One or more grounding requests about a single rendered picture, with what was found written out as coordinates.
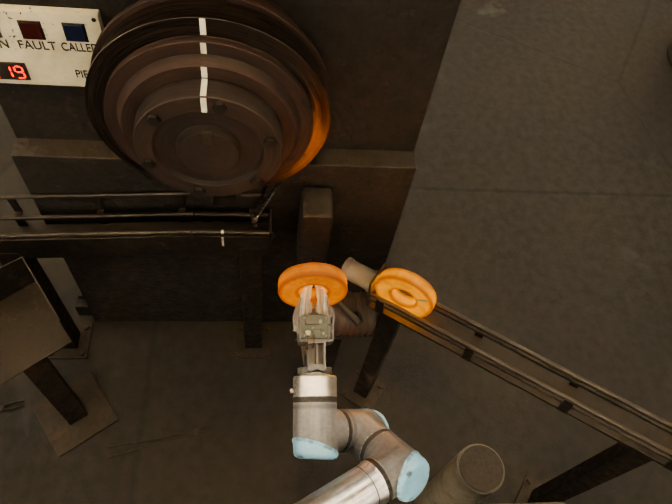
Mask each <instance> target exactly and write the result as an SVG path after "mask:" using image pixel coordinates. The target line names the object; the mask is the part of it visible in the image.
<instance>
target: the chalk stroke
mask: <svg viewBox="0 0 672 504"><path fill-rule="evenodd" d="M199 26H200V35H206V25H205V19H203V18H199ZM200 50H201V53H203V54H207V50H206V43H200ZM201 75H202V80H201V90H200V96H206V90H207V79H206V78H208V77H207V67H201ZM200 103H201V112H205V113H207V104H206V98H200Z"/></svg>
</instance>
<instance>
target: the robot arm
mask: <svg viewBox="0 0 672 504"><path fill-rule="evenodd" d="M313 286H314V288H315V290H316V294H315V297H316V299H317V305H316V307H315V313H316V314H317V315H310V314H311V312H312V305H311V303H310V299H311V297H312V292H311V289H312V287H313ZM292 320H293V331H297V338H296V341H297V342H298V345H299V346H301V351H302V359H303V365H304V366H307V367H300V368H298V376H294V377H293V387H294V388H291V389H290V393H294V395H293V438H292V443H293V454H294V456H295V457H296V458H300V459H317V460H336V459H337V457H338V455H339V453H350V454H352V455H353V456H354V457H355V458H356V459H357V460H358V461H359V462H360V464H359V465H357V466H355V467H354V468H352V469H350V470H349V471H347V472H346V473H344V474H342V475H341V476H339V477H337V478H336V479H334V480H332V481H331V482H329V483H328V484H326V485H324V486H323V487H321V488H319V489H318V490H316V491H315V492H313V493H311V494H310V495H308V496H306V497H305V498H303V499H301V500H300V501H298V502H297V503H295V504H387V503H388V502H390V501H391V500H393V499H394V498H396V497H398V499H399V500H400V501H403V502H409V501H412V500H414V499H415V498H416V497H417V496H418V495H419V494H420V493H421V492H422V490H423V489H424V487H425V485H426V483H427V481H428V478H429V471H430V469H429V464H428V462H427V460H426V459H425V458H423V457H422V456H421V455H420V453H419V452H418V451H416V450H414V449H413V448H412V447H410V446H409V445H408V444H407V443H405V442H404V441H403V440H402V439H400V438H399V437H398V436H397V435H395V434H394V433H393V432H392V431H391V430H390V429H389V425H388V422H387V420H386V419H385V417H384V416H383V415H382V414H381V413H380V412H378V411H376V410H372V409H368V408H360V409H337V377H336V376H334V375H331V374H332V368H331V367H326V346H328V345H331V344H332V343H333V342H334V322H335V315H334V311H333V309H332V307H331V305H330V303H329V301H328V296H327V294H326V292H325V289H324V287H323V286H320V285H308V286H304V288H303V291H302V293H301V295H300V298H299V300H298V303H297V305H296V307H295V310H294V312H293V319H292ZM330 334H331V335H330Z"/></svg>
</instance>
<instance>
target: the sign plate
mask: <svg viewBox="0 0 672 504"><path fill-rule="evenodd" d="M19 22H29V23H39V26H40V29H41V31H42V34H43V37H44V39H25V38H24V36H23V34H22V31H21V28H20V26H19ZM63 24H65V25H82V26H83V29H84V32H85V35H86V39H87V42H82V41H68V40H67V37H66V34H65V31H64V28H63ZM103 29H104V27H103V23H102V19H101V15H100V11H99V10H98V9H82V8H65V7H47V6H30V5H12V4H0V77H1V78H0V83H14V84H37V85H59V86H82V87H85V82H86V78H87V74H88V71H89V68H90V65H91V58H92V53H93V50H94V47H95V44H96V41H97V39H98V37H99V36H100V34H101V32H102V31H103ZM14 66H20V67H22V68H23V70H24V72H23V73H25V75H26V78H25V79H19V77H24V75H23V73H17V72H15V71H14V69H13V67H14ZM8 67H10V69H11V71H9V68H8ZM20 67H15V70H16V71H18V72H22V70H21V68H20ZM11 73H13V75H14V77H12V75H11Z"/></svg>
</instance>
